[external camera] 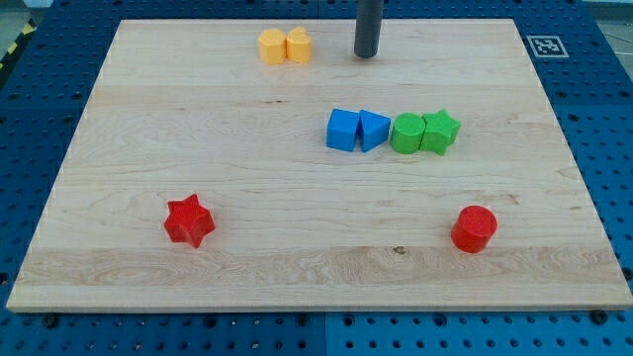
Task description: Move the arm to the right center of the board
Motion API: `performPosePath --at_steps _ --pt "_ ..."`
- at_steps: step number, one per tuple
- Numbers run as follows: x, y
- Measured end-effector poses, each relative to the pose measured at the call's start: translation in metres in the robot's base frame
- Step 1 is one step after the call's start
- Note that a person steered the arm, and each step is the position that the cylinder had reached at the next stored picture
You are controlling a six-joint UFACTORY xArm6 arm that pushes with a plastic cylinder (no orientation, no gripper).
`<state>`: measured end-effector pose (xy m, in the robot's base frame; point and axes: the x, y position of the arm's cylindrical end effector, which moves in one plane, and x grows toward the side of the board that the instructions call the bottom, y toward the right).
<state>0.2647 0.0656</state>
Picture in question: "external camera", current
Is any yellow hexagon block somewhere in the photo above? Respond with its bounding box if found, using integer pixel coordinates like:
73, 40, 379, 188
258, 29, 286, 64

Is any red star block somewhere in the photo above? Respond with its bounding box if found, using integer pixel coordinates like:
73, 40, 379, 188
163, 194, 216, 248

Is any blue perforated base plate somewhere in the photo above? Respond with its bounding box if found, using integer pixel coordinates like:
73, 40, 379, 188
1, 1, 632, 355

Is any green star block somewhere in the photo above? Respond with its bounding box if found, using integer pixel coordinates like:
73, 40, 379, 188
419, 110, 461, 155

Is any white fiducial marker tag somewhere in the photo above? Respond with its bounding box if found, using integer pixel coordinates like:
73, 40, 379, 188
526, 35, 569, 58

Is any red cylinder block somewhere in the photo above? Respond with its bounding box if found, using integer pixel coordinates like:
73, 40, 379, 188
451, 205, 498, 253

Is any green cylinder block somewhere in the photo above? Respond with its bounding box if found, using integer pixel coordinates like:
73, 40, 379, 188
390, 113, 425, 154

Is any yellow heart block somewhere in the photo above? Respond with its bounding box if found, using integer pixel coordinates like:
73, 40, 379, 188
286, 27, 312, 63

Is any light wooden board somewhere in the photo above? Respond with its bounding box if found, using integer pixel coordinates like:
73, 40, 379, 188
7, 19, 632, 312

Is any blue cube block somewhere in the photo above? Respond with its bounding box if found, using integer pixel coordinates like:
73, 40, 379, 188
326, 108, 360, 151

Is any blue triangle block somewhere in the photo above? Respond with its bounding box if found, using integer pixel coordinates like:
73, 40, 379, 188
359, 110, 391, 152

